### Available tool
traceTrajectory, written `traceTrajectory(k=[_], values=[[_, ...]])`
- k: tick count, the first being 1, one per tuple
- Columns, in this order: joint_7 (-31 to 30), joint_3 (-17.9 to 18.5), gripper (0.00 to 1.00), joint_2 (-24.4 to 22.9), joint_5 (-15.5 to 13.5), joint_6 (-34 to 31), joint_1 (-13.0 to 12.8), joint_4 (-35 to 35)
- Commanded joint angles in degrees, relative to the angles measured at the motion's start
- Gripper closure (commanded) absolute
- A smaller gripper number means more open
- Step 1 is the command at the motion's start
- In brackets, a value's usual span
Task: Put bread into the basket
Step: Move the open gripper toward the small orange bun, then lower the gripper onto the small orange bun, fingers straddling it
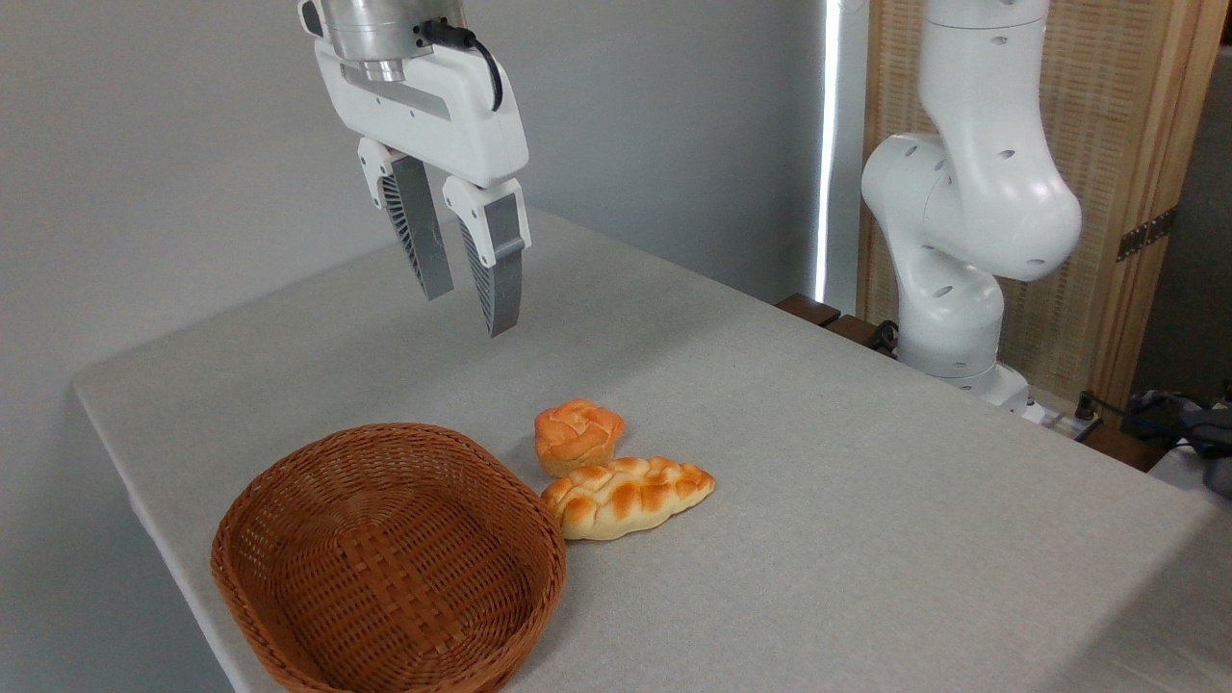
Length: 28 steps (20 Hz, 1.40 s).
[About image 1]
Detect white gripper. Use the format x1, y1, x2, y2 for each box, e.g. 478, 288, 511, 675
314, 42, 532, 339

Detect round orange bread bun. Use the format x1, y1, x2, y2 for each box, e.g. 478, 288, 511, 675
534, 398, 628, 479

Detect long braided bread loaf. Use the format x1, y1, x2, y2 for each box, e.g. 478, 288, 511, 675
539, 455, 717, 543

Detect brown woven wicker basket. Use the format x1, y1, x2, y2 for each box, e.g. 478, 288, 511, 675
210, 423, 569, 693

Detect grey tablecloth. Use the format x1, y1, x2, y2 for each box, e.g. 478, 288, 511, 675
72, 207, 1232, 693

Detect white power strip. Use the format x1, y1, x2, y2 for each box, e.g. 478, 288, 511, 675
1018, 400, 1104, 445

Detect metal screen hinge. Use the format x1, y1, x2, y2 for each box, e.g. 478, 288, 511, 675
1116, 206, 1178, 264

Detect wooden rattan folding screen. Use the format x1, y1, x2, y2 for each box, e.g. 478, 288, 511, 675
856, 0, 1232, 417

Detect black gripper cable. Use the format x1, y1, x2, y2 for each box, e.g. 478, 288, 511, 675
420, 19, 505, 114

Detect black power cable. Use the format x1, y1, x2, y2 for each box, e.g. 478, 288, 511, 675
1075, 387, 1232, 453

